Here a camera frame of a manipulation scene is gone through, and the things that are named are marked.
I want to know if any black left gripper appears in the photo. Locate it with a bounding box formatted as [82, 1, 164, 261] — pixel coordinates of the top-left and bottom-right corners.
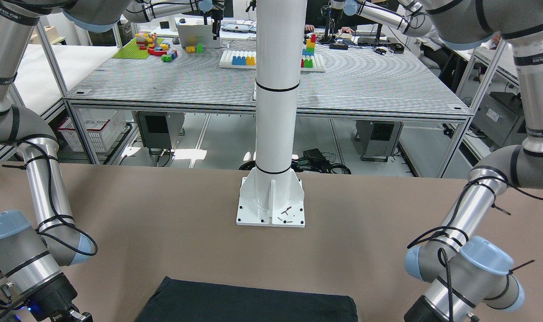
[404, 295, 454, 322]

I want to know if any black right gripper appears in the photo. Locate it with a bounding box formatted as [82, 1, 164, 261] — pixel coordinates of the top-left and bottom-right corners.
[0, 273, 93, 322]

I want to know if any black t-shirt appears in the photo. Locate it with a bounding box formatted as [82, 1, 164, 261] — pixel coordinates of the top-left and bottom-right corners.
[136, 277, 359, 322]

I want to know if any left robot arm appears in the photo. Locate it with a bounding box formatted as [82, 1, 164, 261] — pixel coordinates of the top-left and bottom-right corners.
[404, 0, 543, 322]

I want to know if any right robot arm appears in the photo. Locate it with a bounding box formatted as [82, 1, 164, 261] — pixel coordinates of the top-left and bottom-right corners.
[0, 0, 130, 322]

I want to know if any white plastic basket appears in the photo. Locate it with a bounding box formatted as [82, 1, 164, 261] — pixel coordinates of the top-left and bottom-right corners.
[57, 109, 126, 153]

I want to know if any striped metal workbench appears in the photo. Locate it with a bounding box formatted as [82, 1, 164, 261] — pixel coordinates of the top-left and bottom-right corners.
[64, 38, 473, 179]

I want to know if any green lego baseplate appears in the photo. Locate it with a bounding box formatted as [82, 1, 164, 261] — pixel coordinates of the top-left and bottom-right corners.
[112, 35, 170, 59]

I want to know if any white block tray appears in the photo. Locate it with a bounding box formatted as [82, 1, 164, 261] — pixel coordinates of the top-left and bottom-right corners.
[218, 50, 327, 73]

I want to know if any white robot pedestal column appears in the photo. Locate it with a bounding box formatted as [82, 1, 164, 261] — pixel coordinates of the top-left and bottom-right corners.
[236, 0, 307, 228]

